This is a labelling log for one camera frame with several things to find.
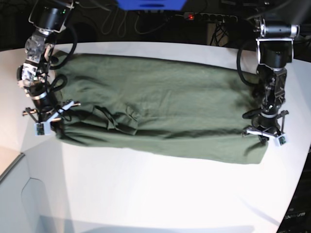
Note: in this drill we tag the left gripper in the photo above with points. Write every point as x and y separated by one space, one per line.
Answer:
265 126

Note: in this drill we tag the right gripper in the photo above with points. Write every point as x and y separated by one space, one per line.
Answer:
53 115

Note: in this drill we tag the green t-shirt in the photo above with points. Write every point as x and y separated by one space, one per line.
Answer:
163 107

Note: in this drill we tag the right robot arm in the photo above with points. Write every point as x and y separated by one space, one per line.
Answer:
49 17

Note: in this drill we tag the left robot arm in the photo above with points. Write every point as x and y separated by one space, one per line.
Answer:
275 49

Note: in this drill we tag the grey cardboard box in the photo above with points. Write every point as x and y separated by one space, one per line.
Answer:
33 197

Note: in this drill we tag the white power strip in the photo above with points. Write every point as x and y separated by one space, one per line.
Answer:
210 18

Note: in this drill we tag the blue plastic bin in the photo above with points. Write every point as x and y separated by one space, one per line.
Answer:
137 5

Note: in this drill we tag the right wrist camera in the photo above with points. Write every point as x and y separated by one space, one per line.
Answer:
43 129

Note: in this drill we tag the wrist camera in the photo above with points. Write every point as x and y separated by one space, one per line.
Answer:
43 129
280 140

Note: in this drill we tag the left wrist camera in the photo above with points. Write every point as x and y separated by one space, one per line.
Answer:
280 140

